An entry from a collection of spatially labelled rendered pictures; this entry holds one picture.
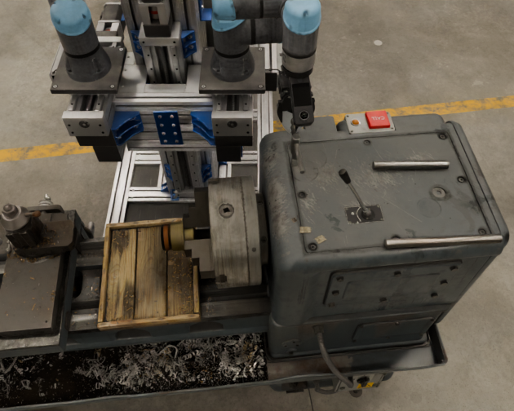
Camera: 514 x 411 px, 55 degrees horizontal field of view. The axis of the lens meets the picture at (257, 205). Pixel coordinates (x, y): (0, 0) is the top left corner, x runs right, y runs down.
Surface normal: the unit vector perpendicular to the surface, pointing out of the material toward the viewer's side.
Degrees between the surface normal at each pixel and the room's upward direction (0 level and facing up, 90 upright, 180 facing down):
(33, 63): 0
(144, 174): 0
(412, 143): 0
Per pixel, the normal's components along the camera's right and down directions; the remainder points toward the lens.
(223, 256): 0.08, 0.33
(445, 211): 0.00, -0.56
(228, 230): 0.05, -0.09
